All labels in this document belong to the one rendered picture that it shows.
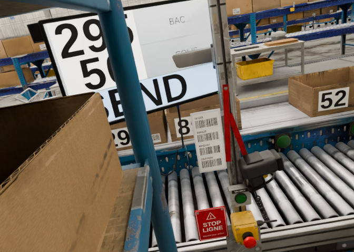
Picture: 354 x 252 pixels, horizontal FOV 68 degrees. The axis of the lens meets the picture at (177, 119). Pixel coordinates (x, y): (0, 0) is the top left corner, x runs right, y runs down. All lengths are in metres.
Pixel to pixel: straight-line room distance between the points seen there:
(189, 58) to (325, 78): 1.24
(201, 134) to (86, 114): 0.56
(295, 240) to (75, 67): 0.91
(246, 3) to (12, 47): 4.97
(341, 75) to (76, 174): 1.85
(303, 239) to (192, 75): 0.69
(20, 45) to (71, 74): 5.87
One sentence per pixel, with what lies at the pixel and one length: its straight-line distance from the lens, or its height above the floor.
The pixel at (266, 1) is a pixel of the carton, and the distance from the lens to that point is 6.19.
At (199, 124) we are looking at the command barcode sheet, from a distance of 0.75.
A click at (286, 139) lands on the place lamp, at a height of 0.82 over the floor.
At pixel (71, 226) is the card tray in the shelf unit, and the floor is 1.39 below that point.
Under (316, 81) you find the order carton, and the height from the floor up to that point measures 0.99.
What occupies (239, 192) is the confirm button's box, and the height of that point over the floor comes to 0.97.
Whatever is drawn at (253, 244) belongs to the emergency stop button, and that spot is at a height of 0.84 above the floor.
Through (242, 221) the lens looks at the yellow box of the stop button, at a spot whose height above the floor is 0.88.
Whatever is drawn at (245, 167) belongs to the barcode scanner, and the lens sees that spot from 0.78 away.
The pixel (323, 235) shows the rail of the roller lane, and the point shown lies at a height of 0.71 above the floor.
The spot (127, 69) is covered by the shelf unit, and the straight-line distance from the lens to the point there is 0.29.
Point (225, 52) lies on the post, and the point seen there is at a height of 1.39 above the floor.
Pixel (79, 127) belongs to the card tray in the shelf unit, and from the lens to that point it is 0.21.
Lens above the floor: 1.49
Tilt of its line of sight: 20 degrees down
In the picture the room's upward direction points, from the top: 10 degrees counter-clockwise
